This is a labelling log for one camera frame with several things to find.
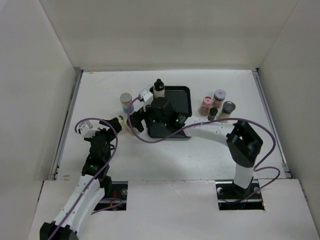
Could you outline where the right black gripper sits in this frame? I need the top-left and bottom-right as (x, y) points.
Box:
(133, 102), (169, 131)

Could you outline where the black cap brown spice bottle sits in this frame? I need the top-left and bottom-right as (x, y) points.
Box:
(118, 119), (134, 136)

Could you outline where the black cap white powder bottle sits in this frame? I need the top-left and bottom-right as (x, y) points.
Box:
(153, 78), (165, 99)

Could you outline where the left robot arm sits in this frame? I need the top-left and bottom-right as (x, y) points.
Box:
(39, 116), (125, 240)

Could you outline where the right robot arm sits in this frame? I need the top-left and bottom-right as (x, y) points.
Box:
(127, 97), (263, 198)

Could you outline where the yellow cap spice jar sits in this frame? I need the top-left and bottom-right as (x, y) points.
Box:
(116, 115), (125, 125)

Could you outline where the silver cap blue label jar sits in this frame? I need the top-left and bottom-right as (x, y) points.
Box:
(119, 92), (134, 114)

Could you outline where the black rectangular tray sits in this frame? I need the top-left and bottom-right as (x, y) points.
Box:
(147, 85), (192, 139)

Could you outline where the pink cap spice jar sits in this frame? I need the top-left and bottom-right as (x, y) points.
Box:
(198, 96), (213, 116)

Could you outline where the small black cap spice jar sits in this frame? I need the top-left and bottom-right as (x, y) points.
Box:
(207, 107), (218, 121)

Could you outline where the red label spice jar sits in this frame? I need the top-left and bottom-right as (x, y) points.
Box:
(212, 89), (227, 109)

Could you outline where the grey grinder cap salt jar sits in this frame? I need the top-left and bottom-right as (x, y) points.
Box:
(216, 101), (236, 123)

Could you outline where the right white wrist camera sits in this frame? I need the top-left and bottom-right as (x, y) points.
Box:
(138, 89), (154, 104)

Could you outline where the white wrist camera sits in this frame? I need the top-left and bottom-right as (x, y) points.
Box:
(77, 120), (99, 138)
(138, 89), (154, 104)

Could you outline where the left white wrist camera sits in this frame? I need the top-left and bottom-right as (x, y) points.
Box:
(77, 120), (99, 138)

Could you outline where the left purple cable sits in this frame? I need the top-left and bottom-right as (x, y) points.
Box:
(47, 117), (123, 240)

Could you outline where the purple cable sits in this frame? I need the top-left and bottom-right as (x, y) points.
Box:
(127, 96), (281, 205)
(47, 117), (123, 240)

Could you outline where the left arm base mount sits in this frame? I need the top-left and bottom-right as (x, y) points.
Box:
(94, 176), (128, 211)

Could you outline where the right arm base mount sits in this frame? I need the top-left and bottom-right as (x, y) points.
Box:
(215, 181), (265, 211)

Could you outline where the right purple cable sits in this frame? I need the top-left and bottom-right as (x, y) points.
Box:
(127, 96), (281, 205)

